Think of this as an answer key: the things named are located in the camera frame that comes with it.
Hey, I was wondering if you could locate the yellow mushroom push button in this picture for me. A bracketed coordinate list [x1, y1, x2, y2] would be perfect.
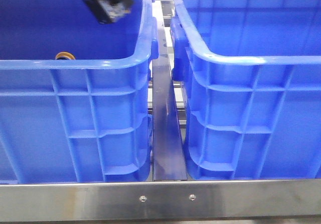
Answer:
[55, 51, 76, 60]

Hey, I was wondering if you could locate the right blue plastic bin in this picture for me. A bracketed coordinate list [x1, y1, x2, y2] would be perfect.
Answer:
[171, 0, 320, 180]

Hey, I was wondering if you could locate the steel divider rail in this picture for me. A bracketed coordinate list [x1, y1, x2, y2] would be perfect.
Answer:
[152, 1, 188, 181]

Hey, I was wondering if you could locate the blue plastic bin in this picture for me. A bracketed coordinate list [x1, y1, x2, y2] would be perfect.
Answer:
[171, 0, 320, 180]
[1, 0, 158, 184]

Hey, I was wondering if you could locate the steel front rail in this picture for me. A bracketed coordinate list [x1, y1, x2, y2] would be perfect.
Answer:
[1, 179, 320, 222]

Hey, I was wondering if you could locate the left blue plastic bin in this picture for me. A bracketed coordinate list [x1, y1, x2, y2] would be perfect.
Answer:
[1, 0, 158, 184]

